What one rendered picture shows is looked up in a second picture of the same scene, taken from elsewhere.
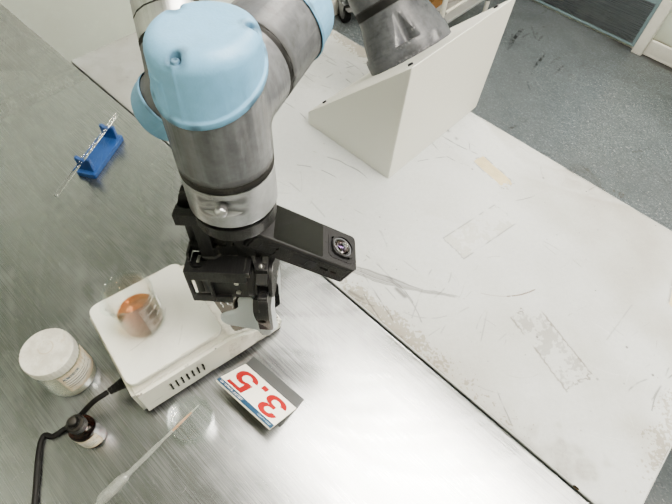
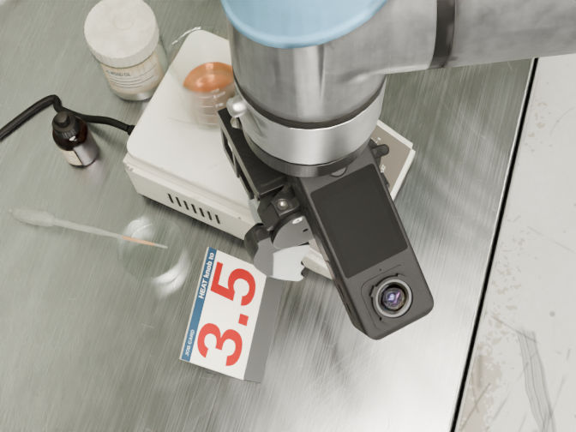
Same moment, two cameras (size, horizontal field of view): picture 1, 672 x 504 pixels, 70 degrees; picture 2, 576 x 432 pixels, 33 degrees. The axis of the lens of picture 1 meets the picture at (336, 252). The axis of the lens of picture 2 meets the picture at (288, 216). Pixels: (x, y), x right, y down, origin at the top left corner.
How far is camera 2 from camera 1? 0.25 m
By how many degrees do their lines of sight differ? 34
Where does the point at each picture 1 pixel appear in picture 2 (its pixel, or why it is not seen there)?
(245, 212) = (263, 136)
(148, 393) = (139, 177)
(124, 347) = (168, 107)
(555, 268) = not seen: outside the picture
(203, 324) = not seen: hidden behind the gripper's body
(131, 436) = (102, 194)
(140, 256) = not seen: hidden behind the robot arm
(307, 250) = (335, 251)
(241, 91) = (279, 23)
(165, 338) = (207, 147)
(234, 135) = (260, 56)
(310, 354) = (335, 354)
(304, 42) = (517, 27)
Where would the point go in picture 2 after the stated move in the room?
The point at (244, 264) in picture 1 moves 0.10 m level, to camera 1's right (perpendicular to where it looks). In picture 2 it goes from (273, 180) to (341, 337)
